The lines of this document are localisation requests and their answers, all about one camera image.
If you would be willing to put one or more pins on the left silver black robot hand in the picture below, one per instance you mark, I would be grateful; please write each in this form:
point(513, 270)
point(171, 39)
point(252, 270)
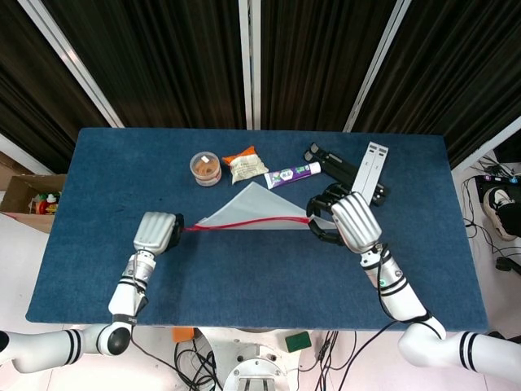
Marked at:
point(156, 230)

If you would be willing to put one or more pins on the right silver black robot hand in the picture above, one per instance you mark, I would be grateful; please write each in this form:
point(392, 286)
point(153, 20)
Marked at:
point(354, 220)

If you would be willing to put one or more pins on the white mesh zipper pouch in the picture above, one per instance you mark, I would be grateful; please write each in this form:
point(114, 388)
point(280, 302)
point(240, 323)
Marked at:
point(256, 207)

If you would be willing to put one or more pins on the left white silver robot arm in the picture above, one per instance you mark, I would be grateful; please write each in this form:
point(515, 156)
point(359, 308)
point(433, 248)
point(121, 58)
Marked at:
point(126, 297)

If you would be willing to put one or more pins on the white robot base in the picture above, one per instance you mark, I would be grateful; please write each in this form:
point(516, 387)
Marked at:
point(252, 358)

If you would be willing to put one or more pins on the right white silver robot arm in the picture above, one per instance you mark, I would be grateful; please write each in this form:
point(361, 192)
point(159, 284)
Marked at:
point(401, 297)

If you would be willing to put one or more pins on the small white box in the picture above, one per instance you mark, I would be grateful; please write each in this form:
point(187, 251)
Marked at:
point(372, 167)

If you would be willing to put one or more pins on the black folding stand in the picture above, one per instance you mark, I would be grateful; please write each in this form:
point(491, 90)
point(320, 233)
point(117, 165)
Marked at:
point(340, 165)

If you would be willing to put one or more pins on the purple white toothpaste tube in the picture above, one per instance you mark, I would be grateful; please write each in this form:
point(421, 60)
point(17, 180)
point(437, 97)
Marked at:
point(291, 175)

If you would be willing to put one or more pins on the clear jar of rubber bands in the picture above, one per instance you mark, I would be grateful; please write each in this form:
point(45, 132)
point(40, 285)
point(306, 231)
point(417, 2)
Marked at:
point(205, 169)

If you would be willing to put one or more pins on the orange block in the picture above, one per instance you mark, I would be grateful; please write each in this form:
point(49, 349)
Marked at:
point(183, 334)

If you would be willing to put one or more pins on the orange white snack packet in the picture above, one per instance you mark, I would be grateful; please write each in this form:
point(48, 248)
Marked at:
point(244, 165)

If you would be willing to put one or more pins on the blue table mat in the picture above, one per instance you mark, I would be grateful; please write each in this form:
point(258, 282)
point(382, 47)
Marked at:
point(260, 277)

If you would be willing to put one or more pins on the red yellow bottle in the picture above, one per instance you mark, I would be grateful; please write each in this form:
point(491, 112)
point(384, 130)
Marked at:
point(46, 205)

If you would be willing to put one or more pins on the green block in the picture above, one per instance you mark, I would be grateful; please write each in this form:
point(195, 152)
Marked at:
point(297, 341)

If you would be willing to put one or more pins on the brown cardboard box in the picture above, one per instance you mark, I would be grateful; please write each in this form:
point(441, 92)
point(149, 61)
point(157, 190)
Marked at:
point(20, 191)

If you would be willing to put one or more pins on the black white shoe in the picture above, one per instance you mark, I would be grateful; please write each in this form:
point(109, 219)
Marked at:
point(502, 207)

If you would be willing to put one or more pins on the black pleated curtain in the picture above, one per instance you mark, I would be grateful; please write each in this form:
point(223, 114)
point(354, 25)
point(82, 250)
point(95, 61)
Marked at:
point(163, 61)
point(456, 73)
point(317, 61)
point(32, 89)

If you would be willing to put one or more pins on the white metal frame post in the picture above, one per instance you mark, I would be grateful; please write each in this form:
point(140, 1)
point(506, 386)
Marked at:
point(24, 155)
point(81, 69)
point(249, 61)
point(374, 69)
point(484, 144)

